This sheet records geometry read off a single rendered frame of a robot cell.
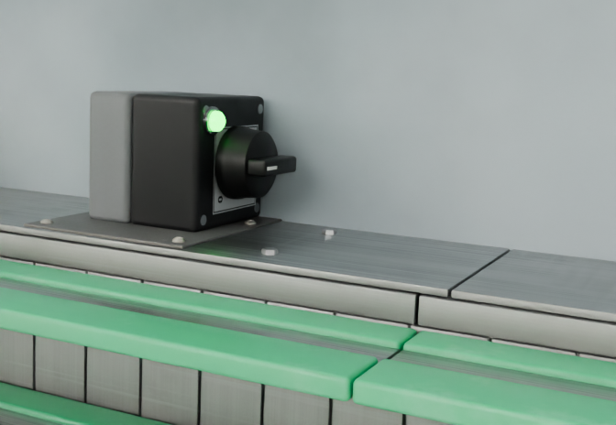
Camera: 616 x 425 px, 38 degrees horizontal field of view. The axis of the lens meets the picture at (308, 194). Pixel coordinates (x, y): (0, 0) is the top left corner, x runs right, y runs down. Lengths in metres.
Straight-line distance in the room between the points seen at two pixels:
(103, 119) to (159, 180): 0.05
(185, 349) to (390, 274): 0.12
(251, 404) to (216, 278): 0.07
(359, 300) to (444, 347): 0.06
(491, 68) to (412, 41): 0.05
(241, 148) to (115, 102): 0.08
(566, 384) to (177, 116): 0.27
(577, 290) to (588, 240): 0.09
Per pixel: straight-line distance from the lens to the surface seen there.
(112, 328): 0.40
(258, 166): 0.52
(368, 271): 0.44
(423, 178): 0.55
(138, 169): 0.54
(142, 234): 0.51
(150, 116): 0.53
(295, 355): 0.37
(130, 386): 0.51
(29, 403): 0.53
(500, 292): 0.42
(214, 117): 0.52
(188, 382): 0.49
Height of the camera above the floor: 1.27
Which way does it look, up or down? 63 degrees down
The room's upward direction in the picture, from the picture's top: 103 degrees counter-clockwise
